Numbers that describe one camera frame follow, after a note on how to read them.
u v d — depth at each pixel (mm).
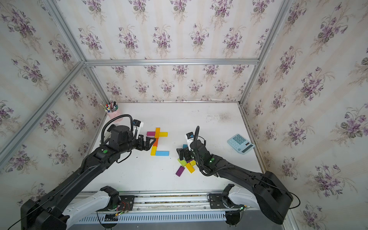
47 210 377
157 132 1013
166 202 748
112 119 531
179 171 836
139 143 670
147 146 677
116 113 1012
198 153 601
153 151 905
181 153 728
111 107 1042
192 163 865
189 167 860
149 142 689
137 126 675
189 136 716
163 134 1027
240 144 933
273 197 409
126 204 718
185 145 934
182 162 860
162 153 905
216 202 730
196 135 699
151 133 1009
